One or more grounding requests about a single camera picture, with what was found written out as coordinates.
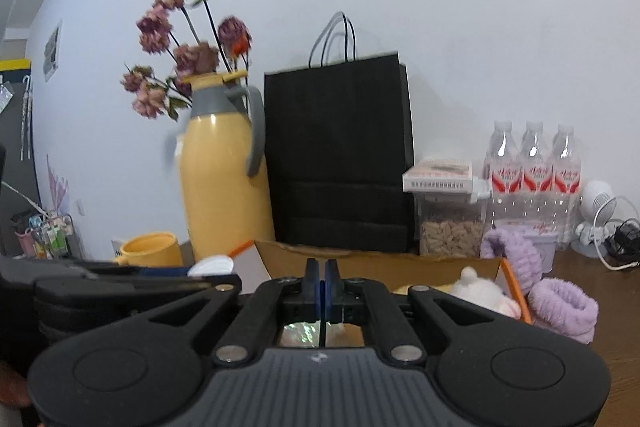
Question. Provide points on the white flat box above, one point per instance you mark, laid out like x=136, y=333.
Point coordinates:
x=439, y=176

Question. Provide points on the yellow thermos jug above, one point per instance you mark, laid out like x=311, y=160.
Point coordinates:
x=222, y=168

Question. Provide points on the iridescent plastic item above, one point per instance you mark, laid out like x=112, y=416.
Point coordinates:
x=300, y=335

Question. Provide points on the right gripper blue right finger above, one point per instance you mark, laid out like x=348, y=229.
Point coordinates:
x=333, y=292

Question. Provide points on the middle water bottle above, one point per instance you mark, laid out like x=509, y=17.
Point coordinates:
x=536, y=173

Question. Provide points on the right water bottle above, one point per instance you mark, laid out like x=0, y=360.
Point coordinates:
x=566, y=178

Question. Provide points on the yellow mug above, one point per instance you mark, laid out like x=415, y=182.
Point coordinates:
x=152, y=250

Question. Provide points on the white yellow plush toy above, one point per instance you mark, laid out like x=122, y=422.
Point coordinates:
x=489, y=284

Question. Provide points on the left water bottle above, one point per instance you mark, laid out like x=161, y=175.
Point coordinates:
x=503, y=171

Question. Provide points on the wire rack with items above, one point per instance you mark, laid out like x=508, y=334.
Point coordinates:
x=46, y=235

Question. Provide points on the small white desk fan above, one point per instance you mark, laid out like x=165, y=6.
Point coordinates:
x=597, y=205

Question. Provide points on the clear seed container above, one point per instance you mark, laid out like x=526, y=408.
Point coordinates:
x=450, y=225

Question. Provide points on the red orange cardboard box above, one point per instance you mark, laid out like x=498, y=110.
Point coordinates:
x=255, y=262

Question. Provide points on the dried pink rose bouquet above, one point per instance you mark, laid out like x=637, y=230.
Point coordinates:
x=195, y=44

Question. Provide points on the black paper shopping bag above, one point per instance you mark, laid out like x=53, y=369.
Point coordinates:
x=339, y=140

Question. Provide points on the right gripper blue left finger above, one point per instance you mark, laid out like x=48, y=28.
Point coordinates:
x=312, y=291

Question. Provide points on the water bottle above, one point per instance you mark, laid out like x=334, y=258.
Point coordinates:
x=536, y=173
x=503, y=171
x=566, y=178

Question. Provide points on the white round charger disc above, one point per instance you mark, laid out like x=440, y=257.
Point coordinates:
x=212, y=267

